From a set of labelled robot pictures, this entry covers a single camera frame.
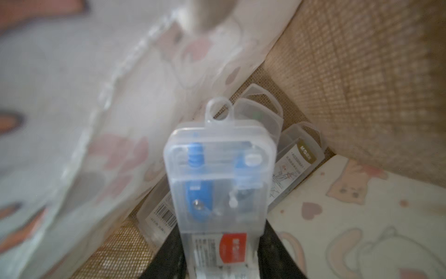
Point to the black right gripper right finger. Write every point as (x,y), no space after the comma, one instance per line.
(274,260)

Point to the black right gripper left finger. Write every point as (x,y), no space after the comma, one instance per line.
(170,261)

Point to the clear compass set case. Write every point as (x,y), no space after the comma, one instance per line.
(301,149)
(220,173)
(156,217)

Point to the patterned canvas tote bag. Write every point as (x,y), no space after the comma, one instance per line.
(92,90)

